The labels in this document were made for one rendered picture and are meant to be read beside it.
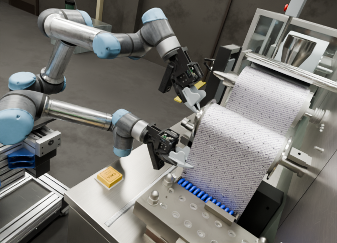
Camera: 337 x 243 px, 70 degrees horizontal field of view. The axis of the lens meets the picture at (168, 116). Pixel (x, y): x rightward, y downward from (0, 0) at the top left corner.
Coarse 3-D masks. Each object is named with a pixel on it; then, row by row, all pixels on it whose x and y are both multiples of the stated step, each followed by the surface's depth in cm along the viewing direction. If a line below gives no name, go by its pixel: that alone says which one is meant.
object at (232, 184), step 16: (192, 144) 79; (192, 160) 81; (208, 160) 78; (224, 160) 74; (192, 176) 83; (208, 176) 80; (224, 176) 76; (240, 176) 73; (256, 176) 70; (208, 192) 82; (224, 192) 78; (240, 192) 75; (240, 208) 76
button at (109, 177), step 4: (108, 168) 96; (112, 168) 96; (100, 172) 93; (104, 172) 93; (108, 172) 94; (112, 172) 94; (116, 172) 95; (100, 176) 91; (104, 176) 92; (108, 176) 92; (112, 176) 93; (116, 176) 93; (120, 176) 94; (100, 180) 92; (104, 180) 90; (108, 180) 90; (112, 180) 91; (116, 180) 92; (104, 184) 91; (108, 184) 90; (112, 184) 91
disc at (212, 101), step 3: (213, 99) 78; (210, 102) 77; (213, 102) 80; (216, 102) 83; (207, 105) 75; (204, 108) 75; (201, 111) 74; (204, 111) 76; (201, 114) 75; (198, 117) 74; (198, 120) 75; (195, 123) 75; (195, 126) 75; (195, 129) 77; (195, 132) 78; (195, 135) 80
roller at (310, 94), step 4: (308, 96) 81; (308, 100) 80; (304, 104) 80; (300, 108) 81; (304, 108) 80; (300, 112) 81; (296, 116) 82; (300, 116) 81; (296, 120) 82; (292, 124) 85
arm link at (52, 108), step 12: (36, 96) 88; (48, 96) 92; (48, 108) 90; (60, 108) 92; (72, 108) 95; (84, 108) 98; (72, 120) 96; (84, 120) 97; (96, 120) 99; (108, 120) 102
